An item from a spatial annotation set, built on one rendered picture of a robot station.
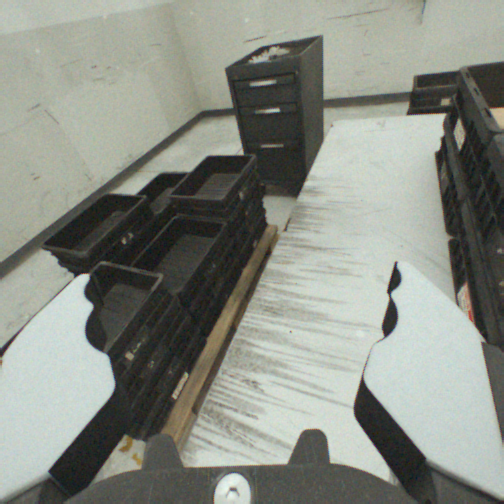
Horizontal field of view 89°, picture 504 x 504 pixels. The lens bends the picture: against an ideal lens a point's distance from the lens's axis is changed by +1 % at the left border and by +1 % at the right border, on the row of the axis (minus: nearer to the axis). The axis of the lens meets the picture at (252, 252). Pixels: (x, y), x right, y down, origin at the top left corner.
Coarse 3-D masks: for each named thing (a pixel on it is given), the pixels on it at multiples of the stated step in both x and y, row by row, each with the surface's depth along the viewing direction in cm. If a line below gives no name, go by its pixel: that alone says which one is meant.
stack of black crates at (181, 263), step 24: (168, 240) 121; (192, 240) 125; (216, 240) 106; (144, 264) 110; (168, 264) 116; (192, 264) 113; (216, 264) 109; (192, 288) 97; (216, 288) 112; (192, 312) 98; (216, 312) 117
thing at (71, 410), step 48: (96, 288) 11; (48, 336) 8; (96, 336) 9; (0, 384) 6; (48, 384) 6; (96, 384) 6; (0, 432) 5; (48, 432) 5; (96, 432) 6; (0, 480) 5; (96, 480) 7
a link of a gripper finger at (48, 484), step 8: (0, 368) 7; (48, 480) 5; (32, 488) 5; (40, 488) 5; (48, 488) 5; (56, 488) 5; (24, 496) 5; (32, 496) 5; (40, 496) 5; (48, 496) 5; (56, 496) 5; (64, 496) 5
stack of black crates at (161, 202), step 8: (160, 176) 163; (168, 176) 162; (176, 176) 160; (184, 176) 157; (152, 184) 158; (160, 184) 164; (168, 184) 168; (176, 184) 165; (144, 192) 154; (152, 192) 159; (160, 192) 165; (168, 192) 165; (152, 200) 160; (160, 200) 160; (168, 200) 158; (152, 208) 154; (160, 208) 153; (168, 208) 134; (160, 216) 130; (168, 216) 136
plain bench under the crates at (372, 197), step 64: (384, 128) 99; (320, 192) 77; (384, 192) 71; (320, 256) 59; (384, 256) 56; (448, 256) 52; (256, 320) 51; (320, 320) 48; (256, 384) 42; (320, 384) 40; (192, 448) 38; (256, 448) 36
